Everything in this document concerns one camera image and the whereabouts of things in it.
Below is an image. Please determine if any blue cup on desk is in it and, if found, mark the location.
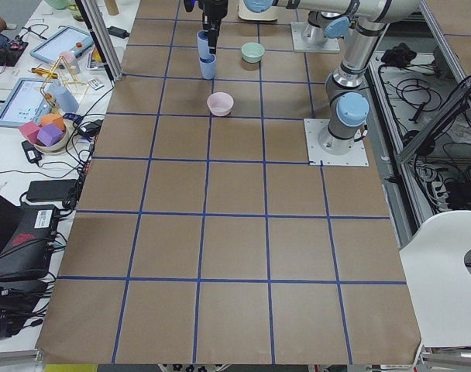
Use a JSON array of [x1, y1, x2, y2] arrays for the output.
[[48, 84, 79, 113]]

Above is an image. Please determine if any white chair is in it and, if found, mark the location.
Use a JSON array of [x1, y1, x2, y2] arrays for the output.
[[400, 210, 471, 348]]

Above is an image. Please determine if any small black adapter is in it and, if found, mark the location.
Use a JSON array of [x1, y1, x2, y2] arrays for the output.
[[21, 140, 42, 164]]

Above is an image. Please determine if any black computer box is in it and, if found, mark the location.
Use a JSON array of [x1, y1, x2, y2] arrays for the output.
[[0, 195, 59, 282]]

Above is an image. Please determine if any gold wire rack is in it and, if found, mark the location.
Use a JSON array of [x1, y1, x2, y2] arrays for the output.
[[40, 57, 89, 113]]

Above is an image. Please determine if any blue cup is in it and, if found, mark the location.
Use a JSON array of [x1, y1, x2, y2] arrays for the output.
[[199, 54, 217, 80], [197, 30, 215, 62], [48, 84, 79, 113]]

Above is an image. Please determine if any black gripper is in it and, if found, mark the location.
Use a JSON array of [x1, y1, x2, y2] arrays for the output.
[[198, 0, 229, 54]]

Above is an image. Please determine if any aluminium frame post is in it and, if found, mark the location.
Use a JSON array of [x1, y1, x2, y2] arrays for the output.
[[76, 0, 123, 82]]

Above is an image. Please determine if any black power adapter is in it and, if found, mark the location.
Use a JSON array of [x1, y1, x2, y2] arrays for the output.
[[26, 179, 77, 202]]

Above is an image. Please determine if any cardboard tube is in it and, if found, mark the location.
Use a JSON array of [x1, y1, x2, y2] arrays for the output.
[[105, 0, 119, 16]]

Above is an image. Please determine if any teach pendant tablet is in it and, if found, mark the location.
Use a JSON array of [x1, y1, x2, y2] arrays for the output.
[[0, 77, 51, 128], [29, 26, 94, 64]]

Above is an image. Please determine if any pink bowl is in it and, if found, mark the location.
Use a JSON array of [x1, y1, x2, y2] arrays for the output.
[[207, 92, 234, 117]]

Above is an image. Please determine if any remote control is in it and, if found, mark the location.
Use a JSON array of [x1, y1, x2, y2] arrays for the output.
[[88, 78, 105, 91]]

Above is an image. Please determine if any teach pendant tablet near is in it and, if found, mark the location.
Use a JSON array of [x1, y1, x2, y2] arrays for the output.
[[0, 77, 51, 128]]

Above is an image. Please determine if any teach pendant tablet far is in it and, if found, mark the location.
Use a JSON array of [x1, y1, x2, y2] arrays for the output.
[[29, 26, 94, 64]]

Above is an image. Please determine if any pink cup on desk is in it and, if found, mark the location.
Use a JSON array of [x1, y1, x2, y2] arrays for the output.
[[60, 50, 81, 75]]

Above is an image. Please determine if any bowl of foam blocks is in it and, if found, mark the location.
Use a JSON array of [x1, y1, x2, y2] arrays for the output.
[[19, 113, 70, 154]]

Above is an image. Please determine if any green bowl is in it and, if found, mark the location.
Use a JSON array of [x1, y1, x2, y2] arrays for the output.
[[241, 42, 265, 64]]

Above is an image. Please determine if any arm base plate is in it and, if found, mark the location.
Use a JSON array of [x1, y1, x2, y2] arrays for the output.
[[291, 22, 340, 53], [304, 119, 369, 167]]

